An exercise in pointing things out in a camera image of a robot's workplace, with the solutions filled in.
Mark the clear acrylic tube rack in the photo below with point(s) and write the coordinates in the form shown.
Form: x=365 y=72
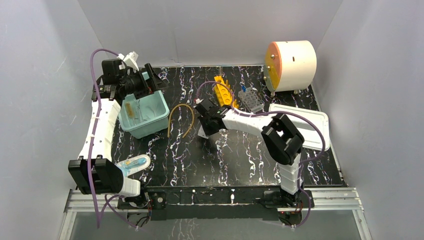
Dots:
x=252 y=103

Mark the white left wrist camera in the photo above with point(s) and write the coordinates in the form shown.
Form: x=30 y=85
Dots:
x=130 y=60

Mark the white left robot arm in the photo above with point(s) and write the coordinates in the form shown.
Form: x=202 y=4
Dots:
x=94 y=171

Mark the white packet with clips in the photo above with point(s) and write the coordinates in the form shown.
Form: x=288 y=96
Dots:
x=201 y=133

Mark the brown test tube brush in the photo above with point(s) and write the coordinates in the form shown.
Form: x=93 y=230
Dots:
x=129 y=110

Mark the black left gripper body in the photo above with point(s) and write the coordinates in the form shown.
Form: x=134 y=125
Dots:
x=149 y=80

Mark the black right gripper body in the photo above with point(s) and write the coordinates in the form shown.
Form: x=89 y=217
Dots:
x=208 y=129

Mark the aluminium frame rail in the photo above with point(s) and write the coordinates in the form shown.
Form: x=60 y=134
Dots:
x=322 y=198

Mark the teal plastic bin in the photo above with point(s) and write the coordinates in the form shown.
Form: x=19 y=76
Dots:
x=151 y=115

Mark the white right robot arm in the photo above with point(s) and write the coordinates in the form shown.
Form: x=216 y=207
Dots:
x=282 y=139

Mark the packaged blue pipette bulb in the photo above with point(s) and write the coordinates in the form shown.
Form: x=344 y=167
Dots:
x=134 y=164

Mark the yellow test tube rack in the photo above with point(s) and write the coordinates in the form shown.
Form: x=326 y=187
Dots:
x=222 y=92

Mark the cream cylindrical drum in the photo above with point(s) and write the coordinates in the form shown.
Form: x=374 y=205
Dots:
x=289 y=65

